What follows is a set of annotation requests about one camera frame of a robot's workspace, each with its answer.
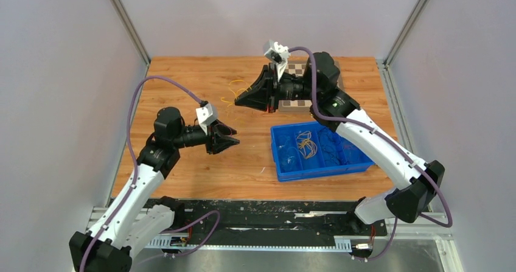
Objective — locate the blue plastic divided bin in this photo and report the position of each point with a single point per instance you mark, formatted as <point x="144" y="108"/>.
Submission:
<point x="308" y="150"/>

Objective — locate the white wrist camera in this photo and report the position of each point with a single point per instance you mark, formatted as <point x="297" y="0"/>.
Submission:
<point x="206" y="115"/>
<point x="279" y="55"/>

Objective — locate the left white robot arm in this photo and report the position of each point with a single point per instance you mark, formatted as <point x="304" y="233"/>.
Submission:
<point x="117" y="237"/>

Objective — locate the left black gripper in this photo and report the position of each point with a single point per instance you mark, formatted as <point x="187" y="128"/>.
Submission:
<point x="220" y="144"/>

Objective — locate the wooden chessboard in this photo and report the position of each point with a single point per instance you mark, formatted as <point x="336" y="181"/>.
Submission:
<point x="298" y="105"/>

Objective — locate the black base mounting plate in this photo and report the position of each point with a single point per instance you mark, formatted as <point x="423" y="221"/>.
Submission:
<point x="273" y="223"/>

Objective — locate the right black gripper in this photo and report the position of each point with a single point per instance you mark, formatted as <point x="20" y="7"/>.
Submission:
<point x="258" y="95"/>

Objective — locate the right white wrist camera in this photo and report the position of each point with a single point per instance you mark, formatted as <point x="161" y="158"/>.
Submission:
<point x="279" y="55"/>

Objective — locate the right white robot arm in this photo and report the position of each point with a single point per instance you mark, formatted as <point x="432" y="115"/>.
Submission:
<point x="416" y="181"/>

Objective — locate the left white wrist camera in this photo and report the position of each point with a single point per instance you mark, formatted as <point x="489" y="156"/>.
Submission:
<point x="206" y="115"/>

